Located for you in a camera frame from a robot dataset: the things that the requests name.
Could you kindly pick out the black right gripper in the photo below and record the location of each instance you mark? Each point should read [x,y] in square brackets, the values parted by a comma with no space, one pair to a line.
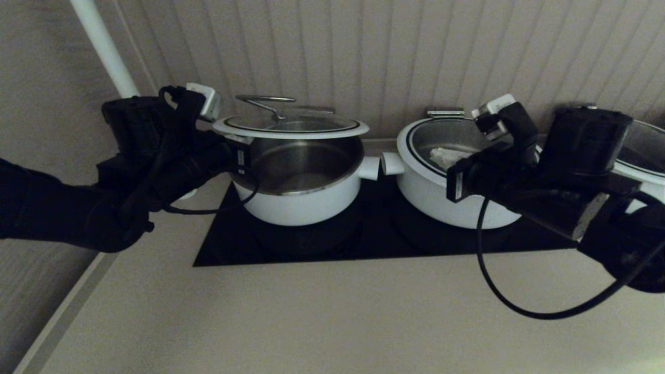
[493,176]

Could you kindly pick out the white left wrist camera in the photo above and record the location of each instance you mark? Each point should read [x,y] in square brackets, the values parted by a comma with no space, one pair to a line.
[208,101]

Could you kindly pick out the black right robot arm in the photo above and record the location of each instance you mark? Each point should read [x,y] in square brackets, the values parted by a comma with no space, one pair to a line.
[587,145]

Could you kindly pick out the white round cooking pot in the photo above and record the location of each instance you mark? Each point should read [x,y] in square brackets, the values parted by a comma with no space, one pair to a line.
[431,202]
[296,208]
[649,174]

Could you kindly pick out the white slanted metal pole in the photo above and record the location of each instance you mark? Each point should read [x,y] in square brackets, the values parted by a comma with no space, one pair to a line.
[104,47]

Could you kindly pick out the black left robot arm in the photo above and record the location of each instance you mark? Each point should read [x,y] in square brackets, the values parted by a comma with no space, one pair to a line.
[52,213]

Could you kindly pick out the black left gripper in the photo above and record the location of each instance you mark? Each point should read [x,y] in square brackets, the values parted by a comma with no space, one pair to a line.
[202,166]

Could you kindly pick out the wide black glass cooktop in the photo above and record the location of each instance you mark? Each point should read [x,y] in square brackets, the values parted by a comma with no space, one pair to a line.
[374,239]

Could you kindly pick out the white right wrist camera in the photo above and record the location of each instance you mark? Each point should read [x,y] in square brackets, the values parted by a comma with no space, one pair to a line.
[493,106]

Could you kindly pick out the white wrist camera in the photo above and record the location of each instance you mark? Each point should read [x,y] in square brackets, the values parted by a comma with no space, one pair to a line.
[493,106]
[208,101]

